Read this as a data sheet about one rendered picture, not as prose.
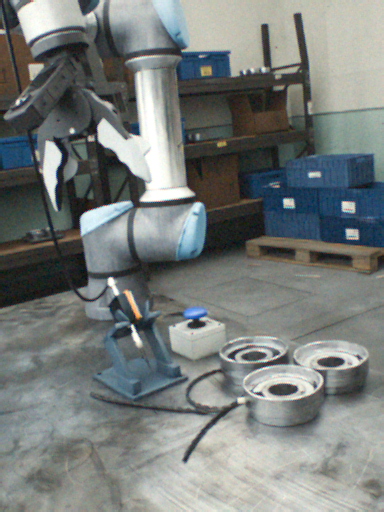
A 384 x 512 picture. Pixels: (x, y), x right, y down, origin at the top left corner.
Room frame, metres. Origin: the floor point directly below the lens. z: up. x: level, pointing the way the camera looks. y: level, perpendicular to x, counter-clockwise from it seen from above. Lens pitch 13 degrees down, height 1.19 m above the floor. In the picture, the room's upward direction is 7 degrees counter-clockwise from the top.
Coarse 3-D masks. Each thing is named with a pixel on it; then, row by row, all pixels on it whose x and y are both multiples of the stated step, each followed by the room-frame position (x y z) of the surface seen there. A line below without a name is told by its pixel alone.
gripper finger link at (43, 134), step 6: (42, 126) 0.77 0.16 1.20; (42, 132) 0.77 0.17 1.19; (48, 132) 0.77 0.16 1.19; (42, 138) 0.77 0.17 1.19; (48, 138) 0.77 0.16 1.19; (54, 138) 0.76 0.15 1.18; (60, 138) 0.77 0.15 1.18; (42, 144) 0.77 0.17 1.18; (42, 150) 0.77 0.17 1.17; (42, 156) 0.77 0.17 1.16; (42, 162) 0.77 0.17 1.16; (42, 168) 0.78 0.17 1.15
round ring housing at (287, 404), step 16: (272, 368) 0.77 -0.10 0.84; (288, 368) 0.77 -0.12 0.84; (304, 368) 0.75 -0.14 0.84; (256, 384) 0.75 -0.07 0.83; (272, 384) 0.74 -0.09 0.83; (288, 384) 0.74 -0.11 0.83; (320, 384) 0.70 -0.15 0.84; (256, 400) 0.69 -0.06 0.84; (272, 400) 0.67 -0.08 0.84; (288, 400) 0.67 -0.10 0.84; (304, 400) 0.67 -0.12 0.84; (320, 400) 0.69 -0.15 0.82; (256, 416) 0.70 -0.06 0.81; (272, 416) 0.67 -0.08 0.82; (288, 416) 0.67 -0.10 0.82; (304, 416) 0.68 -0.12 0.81
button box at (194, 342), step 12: (180, 324) 0.98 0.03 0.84; (192, 324) 0.96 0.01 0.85; (204, 324) 0.96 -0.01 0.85; (216, 324) 0.96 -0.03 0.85; (180, 336) 0.95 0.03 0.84; (192, 336) 0.92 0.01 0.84; (204, 336) 0.93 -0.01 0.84; (216, 336) 0.95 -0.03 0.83; (180, 348) 0.95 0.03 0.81; (192, 348) 0.92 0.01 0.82; (204, 348) 0.93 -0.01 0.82; (216, 348) 0.95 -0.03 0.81; (192, 360) 0.92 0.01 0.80
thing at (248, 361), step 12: (252, 336) 0.89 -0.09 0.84; (264, 336) 0.89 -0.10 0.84; (228, 348) 0.88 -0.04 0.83; (252, 348) 0.87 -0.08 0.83; (276, 348) 0.86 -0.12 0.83; (228, 360) 0.81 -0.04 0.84; (240, 360) 0.83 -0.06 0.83; (252, 360) 0.87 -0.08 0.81; (264, 360) 0.80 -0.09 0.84; (276, 360) 0.80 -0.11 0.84; (288, 360) 0.83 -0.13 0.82; (228, 372) 0.81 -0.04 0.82; (240, 372) 0.80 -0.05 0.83; (252, 372) 0.79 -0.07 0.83; (240, 384) 0.81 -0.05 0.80
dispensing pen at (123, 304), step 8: (112, 280) 0.91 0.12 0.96; (112, 288) 0.91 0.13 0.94; (120, 296) 0.88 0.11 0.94; (112, 304) 0.89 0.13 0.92; (120, 304) 0.87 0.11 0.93; (128, 304) 0.88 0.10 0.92; (112, 312) 0.90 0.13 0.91; (128, 312) 0.87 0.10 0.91; (128, 328) 0.87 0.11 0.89; (136, 328) 0.87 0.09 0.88; (136, 336) 0.86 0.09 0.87; (136, 344) 0.86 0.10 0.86; (144, 352) 0.85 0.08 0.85
